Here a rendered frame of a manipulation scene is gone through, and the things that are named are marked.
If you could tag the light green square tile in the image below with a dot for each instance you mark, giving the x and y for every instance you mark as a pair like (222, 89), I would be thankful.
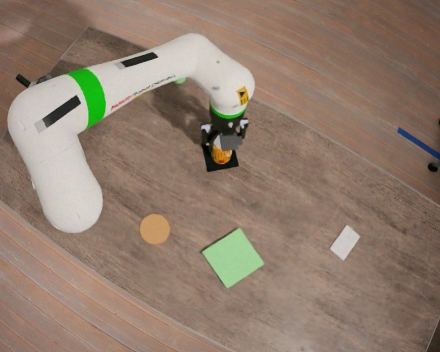
(233, 258)

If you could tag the black square coaster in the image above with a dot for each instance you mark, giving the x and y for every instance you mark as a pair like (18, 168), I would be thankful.
(213, 166)

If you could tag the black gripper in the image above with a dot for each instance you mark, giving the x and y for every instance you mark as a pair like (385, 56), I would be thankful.
(208, 139)

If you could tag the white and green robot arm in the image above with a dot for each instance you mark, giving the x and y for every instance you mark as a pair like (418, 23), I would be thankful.
(44, 119)

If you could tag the orange striped drink can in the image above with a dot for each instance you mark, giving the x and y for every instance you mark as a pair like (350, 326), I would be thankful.
(217, 155)

